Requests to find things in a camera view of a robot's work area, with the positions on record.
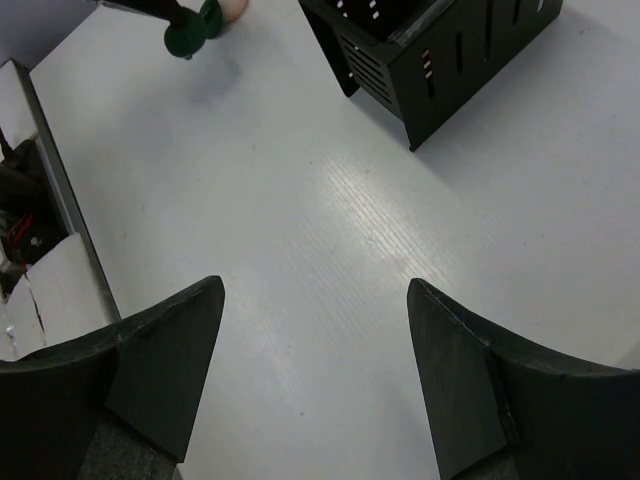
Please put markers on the dark green strapped puff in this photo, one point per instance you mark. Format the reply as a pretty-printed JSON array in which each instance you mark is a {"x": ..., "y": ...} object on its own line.
[{"x": 187, "y": 35}]

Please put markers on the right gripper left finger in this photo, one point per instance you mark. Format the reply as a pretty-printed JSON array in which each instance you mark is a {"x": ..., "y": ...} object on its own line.
[{"x": 117, "y": 403}]

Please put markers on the black slotted organizer box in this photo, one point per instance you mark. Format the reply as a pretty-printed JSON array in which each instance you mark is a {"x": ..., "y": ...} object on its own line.
[{"x": 423, "y": 60}]

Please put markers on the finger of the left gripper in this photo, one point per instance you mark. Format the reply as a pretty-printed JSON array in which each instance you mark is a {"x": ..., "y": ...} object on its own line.
[{"x": 167, "y": 10}]

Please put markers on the peach sponge near left gripper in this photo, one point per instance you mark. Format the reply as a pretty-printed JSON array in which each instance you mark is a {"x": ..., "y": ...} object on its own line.
[{"x": 232, "y": 10}]

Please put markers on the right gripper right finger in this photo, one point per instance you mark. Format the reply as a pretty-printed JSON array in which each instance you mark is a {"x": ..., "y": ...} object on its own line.
[{"x": 501, "y": 406}]

